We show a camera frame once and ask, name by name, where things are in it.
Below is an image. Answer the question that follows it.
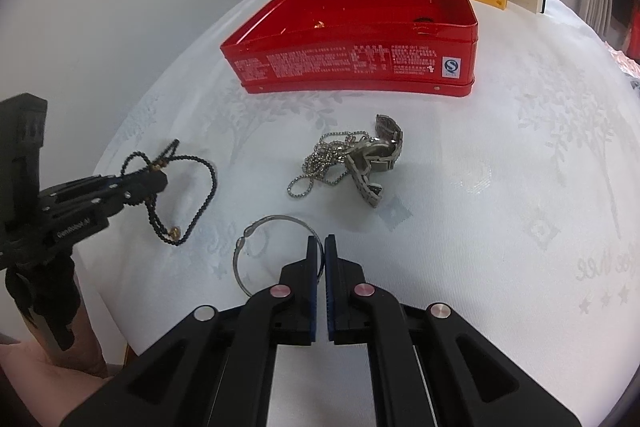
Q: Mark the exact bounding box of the silver ball chain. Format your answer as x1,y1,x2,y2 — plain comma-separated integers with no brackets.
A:
286,130,373,198

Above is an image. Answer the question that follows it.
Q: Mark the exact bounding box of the silver bangle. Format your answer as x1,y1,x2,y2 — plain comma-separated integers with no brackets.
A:
231,215,321,298

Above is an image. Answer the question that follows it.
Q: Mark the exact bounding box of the pink cloth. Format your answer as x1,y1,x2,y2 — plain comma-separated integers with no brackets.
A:
607,47,640,80

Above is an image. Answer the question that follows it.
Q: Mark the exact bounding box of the red tin box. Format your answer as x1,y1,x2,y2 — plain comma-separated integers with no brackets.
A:
220,0,479,98

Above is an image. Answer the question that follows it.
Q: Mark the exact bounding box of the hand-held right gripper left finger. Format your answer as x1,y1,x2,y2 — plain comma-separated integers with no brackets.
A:
60,234,324,427

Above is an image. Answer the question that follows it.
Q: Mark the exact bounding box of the silver metal watch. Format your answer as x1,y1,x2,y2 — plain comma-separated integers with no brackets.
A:
344,113,405,210

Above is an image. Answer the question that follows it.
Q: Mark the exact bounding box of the black bead necklace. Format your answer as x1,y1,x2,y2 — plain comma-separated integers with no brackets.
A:
120,138,218,248

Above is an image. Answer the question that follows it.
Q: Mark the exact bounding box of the person's left forearm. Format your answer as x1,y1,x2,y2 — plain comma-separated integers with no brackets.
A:
0,339,113,427

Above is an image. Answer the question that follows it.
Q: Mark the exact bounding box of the white patterned mattress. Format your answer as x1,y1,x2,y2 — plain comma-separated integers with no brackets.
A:
90,0,640,427

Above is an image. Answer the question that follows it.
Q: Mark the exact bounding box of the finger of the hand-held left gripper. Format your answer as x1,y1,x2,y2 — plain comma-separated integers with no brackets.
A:
42,171,169,208
45,185,169,229

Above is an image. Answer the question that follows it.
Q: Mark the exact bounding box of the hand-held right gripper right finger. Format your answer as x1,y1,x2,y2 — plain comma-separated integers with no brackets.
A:
323,234,584,427

